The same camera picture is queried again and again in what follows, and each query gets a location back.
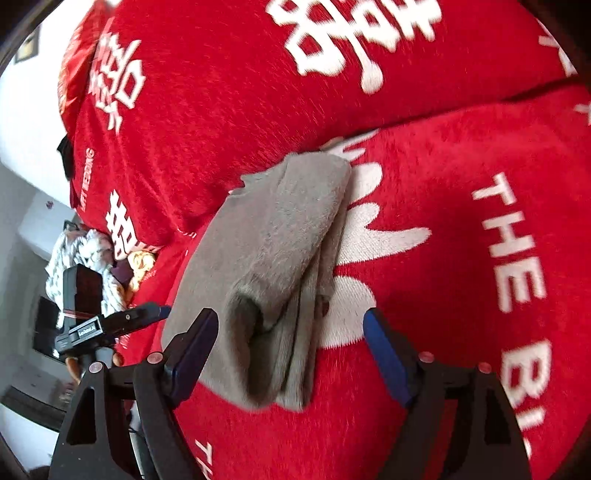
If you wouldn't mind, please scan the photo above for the orange cloth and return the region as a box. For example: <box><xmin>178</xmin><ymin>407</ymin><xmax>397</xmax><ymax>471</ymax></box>
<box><xmin>127</xmin><ymin>251</ymin><xmax>156</xmax><ymax>292</ymax></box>

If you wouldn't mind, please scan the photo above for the grey fleece garment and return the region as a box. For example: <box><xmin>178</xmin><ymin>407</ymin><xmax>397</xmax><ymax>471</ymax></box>
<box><xmin>161</xmin><ymin>152</ymin><xmax>352</xmax><ymax>412</ymax></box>

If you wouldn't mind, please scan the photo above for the dark wall frame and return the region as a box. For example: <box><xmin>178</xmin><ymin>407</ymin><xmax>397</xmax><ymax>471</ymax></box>
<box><xmin>13</xmin><ymin>41</ymin><xmax>38</xmax><ymax>64</ymax></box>

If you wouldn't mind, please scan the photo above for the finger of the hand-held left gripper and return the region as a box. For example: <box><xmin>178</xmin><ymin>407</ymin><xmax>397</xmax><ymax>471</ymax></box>
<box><xmin>99</xmin><ymin>302</ymin><xmax>172</xmax><ymax>340</ymax></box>

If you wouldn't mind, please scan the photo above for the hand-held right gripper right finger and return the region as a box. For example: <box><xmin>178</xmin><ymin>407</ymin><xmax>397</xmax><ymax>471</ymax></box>
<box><xmin>362</xmin><ymin>308</ymin><xmax>532</xmax><ymax>480</ymax></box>

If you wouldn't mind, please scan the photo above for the black cloth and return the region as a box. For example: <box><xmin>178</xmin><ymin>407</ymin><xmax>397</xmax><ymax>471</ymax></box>
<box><xmin>57</xmin><ymin>135</ymin><xmax>76</xmax><ymax>182</ymax></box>

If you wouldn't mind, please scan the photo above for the red printed blanket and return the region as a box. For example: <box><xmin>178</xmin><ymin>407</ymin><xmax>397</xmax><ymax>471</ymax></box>
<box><xmin>55</xmin><ymin>0</ymin><xmax>591</xmax><ymax>480</ymax></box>

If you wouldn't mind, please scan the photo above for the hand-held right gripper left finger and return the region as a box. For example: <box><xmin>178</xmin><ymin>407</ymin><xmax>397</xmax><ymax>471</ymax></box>
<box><xmin>48</xmin><ymin>308</ymin><xmax>219</xmax><ymax>480</ymax></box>

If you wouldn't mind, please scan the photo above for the white patterned clothes pile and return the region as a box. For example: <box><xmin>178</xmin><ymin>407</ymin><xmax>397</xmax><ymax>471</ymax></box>
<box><xmin>46</xmin><ymin>228</ymin><xmax>126</xmax><ymax>317</ymax></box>

